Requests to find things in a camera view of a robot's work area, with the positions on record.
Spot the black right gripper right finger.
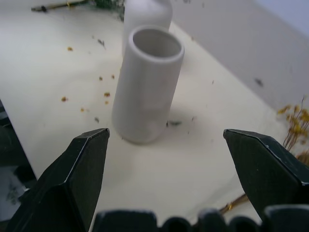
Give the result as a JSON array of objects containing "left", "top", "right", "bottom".
[{"left": 223, "top": 129, "right": 309, "bottom": 224}]

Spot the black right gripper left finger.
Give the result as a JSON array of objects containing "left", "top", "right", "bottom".
[{"left": 4, "top": 128, "right": 111, "bottom": 232}]

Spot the white cylindrical ceramic vase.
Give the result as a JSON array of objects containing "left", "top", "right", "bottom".
[{"left": 111, "top": 25, "right": 185, "bottom": 145}]

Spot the white bottle-shaped ceramic vase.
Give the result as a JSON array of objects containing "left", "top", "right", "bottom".
[{"left": 122, "top": 0, "right": 173, "bottom": 58}]

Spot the yellow dried flower bunch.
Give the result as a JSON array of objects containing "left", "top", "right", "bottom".
[{"left": 218, "top": 95, "right": 309, "bottom": 216}]

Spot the green dried flower bunch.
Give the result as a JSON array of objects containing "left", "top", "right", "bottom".
[{"left": 30, "top": 0, "right": 126, "bottom": 23}]

